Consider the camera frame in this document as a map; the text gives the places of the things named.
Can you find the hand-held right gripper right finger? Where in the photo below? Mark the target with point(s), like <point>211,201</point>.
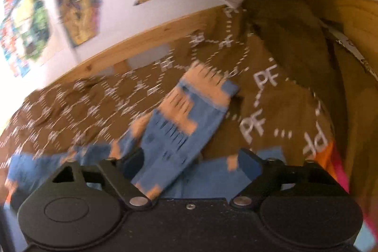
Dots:
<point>249,165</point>

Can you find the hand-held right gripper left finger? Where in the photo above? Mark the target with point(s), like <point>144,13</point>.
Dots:
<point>134,165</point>

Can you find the blue pants with orange patches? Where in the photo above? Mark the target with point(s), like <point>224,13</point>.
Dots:
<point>174,137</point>

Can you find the brown patterned blanket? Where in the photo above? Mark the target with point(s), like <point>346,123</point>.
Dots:
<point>280,110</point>

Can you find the wooden bed frame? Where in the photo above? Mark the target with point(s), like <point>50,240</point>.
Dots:
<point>133,45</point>

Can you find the green and yellow wall poster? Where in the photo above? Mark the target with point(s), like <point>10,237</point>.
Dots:
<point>26,24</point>

